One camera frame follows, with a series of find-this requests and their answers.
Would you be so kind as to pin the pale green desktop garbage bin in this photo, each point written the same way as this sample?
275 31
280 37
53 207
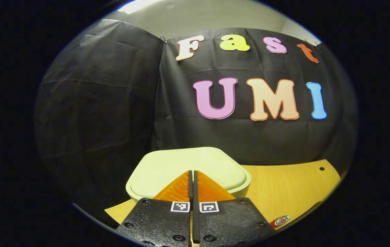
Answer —
181 161

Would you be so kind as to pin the ceiling light panel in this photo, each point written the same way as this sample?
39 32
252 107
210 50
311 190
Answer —
136 5

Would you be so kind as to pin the black backdrop cloth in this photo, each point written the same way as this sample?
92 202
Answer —
112 103

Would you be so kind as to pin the red and white pop can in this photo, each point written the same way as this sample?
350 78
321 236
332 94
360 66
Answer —
282 220

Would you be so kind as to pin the small black cloth clip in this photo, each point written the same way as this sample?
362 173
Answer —
162 39

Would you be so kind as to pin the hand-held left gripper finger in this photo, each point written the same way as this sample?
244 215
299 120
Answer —
190 185
195 187

